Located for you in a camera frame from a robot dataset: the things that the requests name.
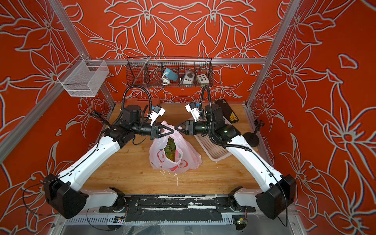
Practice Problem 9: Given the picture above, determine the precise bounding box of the black wire wall basket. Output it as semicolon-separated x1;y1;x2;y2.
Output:
125;56;214;88

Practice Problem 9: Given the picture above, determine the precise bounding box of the white button box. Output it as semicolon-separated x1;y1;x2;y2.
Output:
196;73;210;87

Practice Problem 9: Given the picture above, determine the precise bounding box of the yellow pineapple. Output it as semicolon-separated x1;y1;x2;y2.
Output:
164;137;176;162

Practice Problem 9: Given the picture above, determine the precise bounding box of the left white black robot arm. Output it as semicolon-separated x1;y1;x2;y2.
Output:
43;98;174;219

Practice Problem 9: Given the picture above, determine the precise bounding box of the orange tool case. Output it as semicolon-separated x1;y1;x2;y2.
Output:
124;98;160;108

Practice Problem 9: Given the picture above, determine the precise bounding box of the blue white device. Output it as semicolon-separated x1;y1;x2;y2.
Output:
161;68;179;86

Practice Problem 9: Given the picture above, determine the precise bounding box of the clear wire wall basket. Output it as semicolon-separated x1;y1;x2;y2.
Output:
57;58;109;97

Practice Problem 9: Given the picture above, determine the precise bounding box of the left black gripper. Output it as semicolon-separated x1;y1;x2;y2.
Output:
132;121;175;142

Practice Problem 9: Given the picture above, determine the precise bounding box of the black round stand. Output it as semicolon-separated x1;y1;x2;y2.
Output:
90;110;111;127
243;119;265;147

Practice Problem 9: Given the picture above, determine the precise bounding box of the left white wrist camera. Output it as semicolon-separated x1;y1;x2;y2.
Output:
149;105;165;126

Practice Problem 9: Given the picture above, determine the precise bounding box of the white plastic basket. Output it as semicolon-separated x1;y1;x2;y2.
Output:
194;121;232;162

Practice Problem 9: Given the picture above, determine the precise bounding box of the black box yellow label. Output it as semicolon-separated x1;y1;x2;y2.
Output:
215;99;239;124

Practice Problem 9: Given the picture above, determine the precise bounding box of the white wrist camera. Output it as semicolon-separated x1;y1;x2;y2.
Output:
185;102;200;122
149;105;165;126

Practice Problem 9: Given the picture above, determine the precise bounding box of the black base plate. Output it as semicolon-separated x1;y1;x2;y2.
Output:
99;194;256;223

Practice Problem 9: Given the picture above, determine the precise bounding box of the left black round stand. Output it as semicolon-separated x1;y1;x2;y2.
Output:
90;110;111;127

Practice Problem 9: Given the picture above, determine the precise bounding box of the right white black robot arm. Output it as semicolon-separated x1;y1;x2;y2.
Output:
175;101;296;219

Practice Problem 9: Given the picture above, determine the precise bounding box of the pink plastic bag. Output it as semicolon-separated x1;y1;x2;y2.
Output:
149;121;202;174

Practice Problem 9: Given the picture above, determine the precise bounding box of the white knob device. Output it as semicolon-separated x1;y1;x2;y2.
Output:
180;70;195;85

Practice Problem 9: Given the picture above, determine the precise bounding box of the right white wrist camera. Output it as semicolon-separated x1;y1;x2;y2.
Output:
185;102;200;122

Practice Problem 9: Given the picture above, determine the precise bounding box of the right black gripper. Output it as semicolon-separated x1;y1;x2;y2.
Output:
175;121;216;137

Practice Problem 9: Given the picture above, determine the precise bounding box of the right black round stand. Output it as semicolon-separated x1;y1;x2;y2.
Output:
243;119;265;147

